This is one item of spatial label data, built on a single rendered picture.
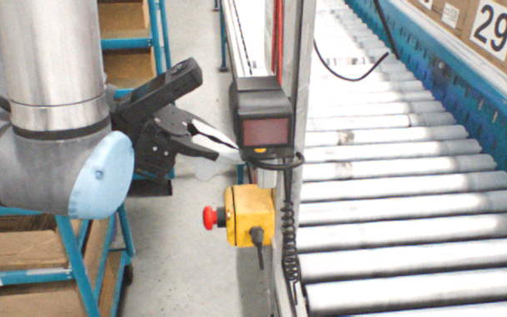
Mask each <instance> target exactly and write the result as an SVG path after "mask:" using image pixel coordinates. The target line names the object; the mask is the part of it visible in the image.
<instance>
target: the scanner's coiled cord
mask: <svg viewBox="0 0 507 317"><path fill-rule="evenodd" d="M283 182H284V195H285V200H283V202H289V204H291V205H292V206H291V207H290V208H288V207H282V208H281V209H280V211H282V212H286V211H291V212H292V215H291V216H282V217H281V219H282V220H284V221H286V220H290V219H291V220H292V223H289V222H284V223H282V228H290V227H292V231H289V230H285V231H283V232H282V234H283V235H285V236H287V235H291V234H293V238H291V237H286V238H283V239H282V241H283V242H294V244H285V245H283V249H284V250H292V249H294V252H293V251H285V252H284V255H285V256H287V257H285V259H284V262H286V263H287V264H286V265H285V268H289V269H288V270H287V271H286V275H289V276H287V277H286V279H287V280H290V281H292V283H293V285H292V286H293V293H294V301H295V305H297V292H296V285H295V284H296V283H297V282H298V280H299V278H298V277H299V272H298V269H300V268H298V261H297V247H296V245H297V242H296V240H295V239H296V233H295V231H296V227H295V226H294V223H295V219H294V218H293V217H294V215H295V212H294V210H293V207H294V204H293V201H291V200H289V199H288V190H287V175H286V171H283ZM293 255H295V257H290V256H293ZM289 260H290V261H289ZM292 262H295V264H294V263H292ZM294 268H296V269H294ZM294 274H297V276H296V275H294ZM293 280H295V281H293Z"/></svg>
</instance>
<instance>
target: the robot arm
mask: <svg viewBox="0 0 507 317"><path fill-rule="evenodd" d="M106 78H107V74H106V73H104V72H103V68H102V58H101V42H100V33H99V24H98V15H97V6H96V0H0V206H1V207H13V208H16V209H21V210H32V211H37V212H44V213H50V214H56V215H62V216H69V217H70V219H72V220H79V219H87V220H95V221H99V220H103V219H106V218H107V217H110V215H112V214H113V213H114V212H116V209H117V208H118V207H119V206H120V205H121V203H122V202H123V201H124V199H125V197H126V195H127V191H128V188H129V185H130V183H131V178H132V174H138V175H140V176H142V177H145V178H148V179H152V180H155V181H157V183H160V184H161V183H162V182H163V179H164V177H165V175H166V174H170V173H171V171H172V168H173V166H174V165H175V161H176V158H175V157H176V155H177V153H181V154H182V156H183V158H184V160H185V161H188V162H190V163H192V164H194V165H195V176H196V178H197V179H200V180H207V179H210V178H211V177H212V176H214V175H215V174H216V173H217V172H219V171H220V169H221V168H222V167H223V166H225V165H227V164H245V163H246V162H243V161H241V157H240V154H239V150H238V146H237V145H236V144H233V143H232V142H231V141H230V140H229V138H228V137H226V135H224V134H222V133H221V132H219V131H218V130H217V129H216V128H215V127H214V126H212V125H210V124H209V123H207V122H206V121H205V120H203V119H201V118H199V117H197V115H195V114H193V113H192V112H187V111H185V110H183V109H180V108H177V107H175V106H173V105H169V103H171V102H173V101H175V100H177V99H179V98H181V97H183V96H185V95H187V94H189V92H191V91H194V90H195V89H197V88H198V87H200V86H202V85H203V83H204V78H203V70H202V68H201V67H199V65H198V63H197V62H196V60H195V59H194V57H192V56H191V57H189V59H186V60H183V61H181V62H179V63H177V64H176V65H174V66H173V67H172V68H170V70H168V71H165V72H163V73H162V74H161V75H158V76H157V77H154V78H152V80H151V81H149V82H147V83H146V84H144V85H141V86H139V87H138V88H136V89H135V90H133V91H131V92H129V93H128V94H126V95H125V96H123V97H122V101H121V102H119V103H118V102H116V101H114V100H113V97H114V95H115V93H116V86H114V85H112V84H110V83H107V85H104V82H105V79H106ZM137 169H142V171H145V172H148V173H150V174H154V175H155V177H152V176H150V175H148V174H143V173H141V172H138V171H137Z"/></svg>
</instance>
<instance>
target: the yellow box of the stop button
mask: <svg viewBox="0 0 507 317"><path fill-rule="evenodd" d="M216 211H217V228H226V232H227V241H228V243H229V246H238V247H249V246H257V251H258V257H259V263H260V269H264V264H263V259H262V252H261V246H262V245H271V237H272V236H273V235H274V216H275V211H274V207H273V202H272V195H271V190H270V188H265V189H260V188H258V186H257V184H243V185H234V186H233V187H227V188H226V191H225V206H216Z"/></svg>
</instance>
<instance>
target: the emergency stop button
mask: <svg viewBox="0 0 507 317"><path fill-rule="evenodd" d="M203 221H204V228H205V229H206V230H207V231H211V230H212V227H214V224H217V211H216V210H212V209H211V206H210V205H207V206H206V207H205V208H204V209H203Z"/></svg>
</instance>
